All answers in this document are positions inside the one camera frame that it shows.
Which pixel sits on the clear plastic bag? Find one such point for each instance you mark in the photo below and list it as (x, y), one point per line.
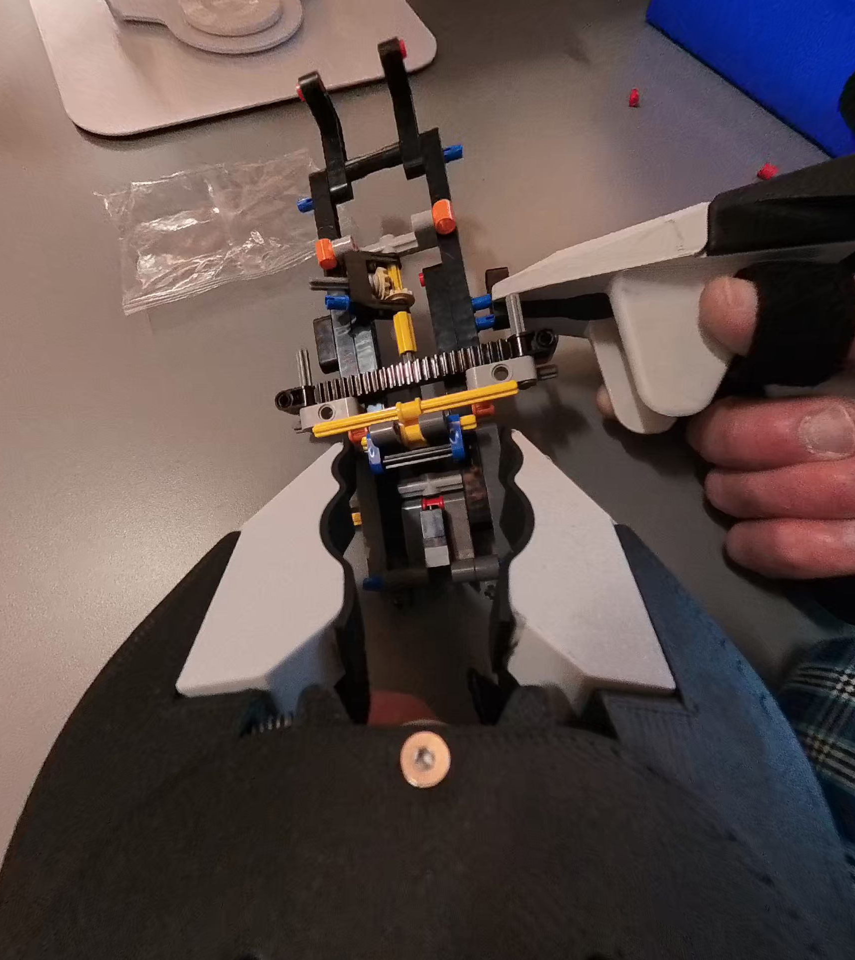
(187, 240)

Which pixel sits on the blue plastic bin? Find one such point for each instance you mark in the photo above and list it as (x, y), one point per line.
(757, 52)

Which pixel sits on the black lego chassis assembly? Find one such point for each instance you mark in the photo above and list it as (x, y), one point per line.
(442, 300)

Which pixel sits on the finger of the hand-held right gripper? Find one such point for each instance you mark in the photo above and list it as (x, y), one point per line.
(607, 244)

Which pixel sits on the small red lego pin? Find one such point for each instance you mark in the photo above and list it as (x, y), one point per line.
(634, 97)
(766, 170)

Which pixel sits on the white rounded base plate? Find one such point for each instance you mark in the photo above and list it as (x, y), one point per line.
(150, 11)

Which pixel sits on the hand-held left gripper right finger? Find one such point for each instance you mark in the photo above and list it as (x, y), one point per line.
(585, 600)

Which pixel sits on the person's right hand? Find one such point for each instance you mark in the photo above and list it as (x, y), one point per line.
(772, 480)

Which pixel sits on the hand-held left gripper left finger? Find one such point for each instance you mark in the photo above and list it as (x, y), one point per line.
(262, 600)

